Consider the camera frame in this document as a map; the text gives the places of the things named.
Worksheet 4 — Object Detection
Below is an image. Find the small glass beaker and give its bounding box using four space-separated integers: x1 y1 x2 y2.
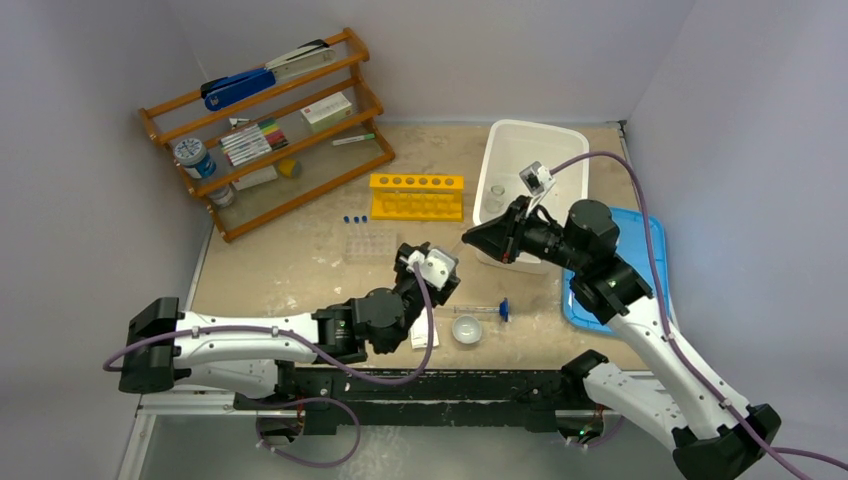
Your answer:
483 185 505 215

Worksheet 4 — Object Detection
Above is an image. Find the clear plastic packet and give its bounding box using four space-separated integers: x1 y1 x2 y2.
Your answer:
409 310 440 350

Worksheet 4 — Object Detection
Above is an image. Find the blue base glass cylinder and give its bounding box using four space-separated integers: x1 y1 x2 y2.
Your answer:
451 297 510 323

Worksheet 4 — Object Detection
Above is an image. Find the white ceramic dish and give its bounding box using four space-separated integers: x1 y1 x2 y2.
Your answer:
451 315 483 345

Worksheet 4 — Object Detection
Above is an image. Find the yellow test tube rack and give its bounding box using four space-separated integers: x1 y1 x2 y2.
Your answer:
369 173 464 222

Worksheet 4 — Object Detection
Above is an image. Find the white plastic bin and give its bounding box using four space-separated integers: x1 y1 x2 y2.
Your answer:
471 119 591 276

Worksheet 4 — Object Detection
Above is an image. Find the blue plastic lid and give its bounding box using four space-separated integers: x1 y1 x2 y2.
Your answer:
562 207 673 337

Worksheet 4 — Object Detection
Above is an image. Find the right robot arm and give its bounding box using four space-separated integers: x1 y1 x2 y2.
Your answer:
462 196 781 479

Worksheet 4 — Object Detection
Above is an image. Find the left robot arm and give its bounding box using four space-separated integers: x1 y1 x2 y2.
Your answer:
103 243 460 409

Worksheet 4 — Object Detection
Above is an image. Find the clear tube rack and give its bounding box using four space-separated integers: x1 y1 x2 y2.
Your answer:
343 228 398 263

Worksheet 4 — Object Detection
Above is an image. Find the green white marker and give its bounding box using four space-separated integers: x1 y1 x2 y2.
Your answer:
331 133 376 147

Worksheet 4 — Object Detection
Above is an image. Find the yellow sponge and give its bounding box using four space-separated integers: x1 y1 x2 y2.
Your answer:
277 159 302 178

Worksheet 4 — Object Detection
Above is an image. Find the white flat box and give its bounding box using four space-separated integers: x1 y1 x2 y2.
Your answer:
232 166 278 191

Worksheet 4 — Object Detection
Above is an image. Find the white green box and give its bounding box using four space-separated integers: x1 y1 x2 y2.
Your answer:
300 92 354 133

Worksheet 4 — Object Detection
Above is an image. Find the small clear jar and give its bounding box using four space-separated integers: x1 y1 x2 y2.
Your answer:
207 184 235 208

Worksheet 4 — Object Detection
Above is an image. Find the coloured marker pack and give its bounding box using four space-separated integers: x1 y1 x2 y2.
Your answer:
218 118 289 167

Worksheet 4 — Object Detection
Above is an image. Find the wooden shelf rack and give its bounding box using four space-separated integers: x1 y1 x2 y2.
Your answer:
138 27 396 242

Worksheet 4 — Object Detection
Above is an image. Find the small white clip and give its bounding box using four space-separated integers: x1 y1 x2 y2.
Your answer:
229 118 251 129

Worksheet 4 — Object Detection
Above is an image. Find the blue lid jar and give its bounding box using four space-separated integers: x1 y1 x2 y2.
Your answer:
173 138 217 180

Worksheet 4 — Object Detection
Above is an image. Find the blue grey stapler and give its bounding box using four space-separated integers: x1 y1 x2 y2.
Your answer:
200 39 336 111

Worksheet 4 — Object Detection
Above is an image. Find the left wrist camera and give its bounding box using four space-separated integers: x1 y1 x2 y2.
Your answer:
404 248 459 291

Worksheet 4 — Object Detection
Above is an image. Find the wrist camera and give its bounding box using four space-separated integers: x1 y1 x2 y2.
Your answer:
519 162 556 217
404 248 459 291

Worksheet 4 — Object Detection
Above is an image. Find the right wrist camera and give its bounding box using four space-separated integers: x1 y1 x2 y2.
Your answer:
519 162 556 217

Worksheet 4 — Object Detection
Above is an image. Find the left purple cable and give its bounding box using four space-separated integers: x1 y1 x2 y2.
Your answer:
102 263 437 388

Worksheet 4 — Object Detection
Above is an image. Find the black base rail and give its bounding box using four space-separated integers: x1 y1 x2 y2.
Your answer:
233 366 618 441

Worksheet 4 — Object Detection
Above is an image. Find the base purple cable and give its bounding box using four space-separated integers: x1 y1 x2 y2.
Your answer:
254 396 363 470

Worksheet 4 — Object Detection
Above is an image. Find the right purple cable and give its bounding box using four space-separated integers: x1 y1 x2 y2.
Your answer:
548 150 848 480

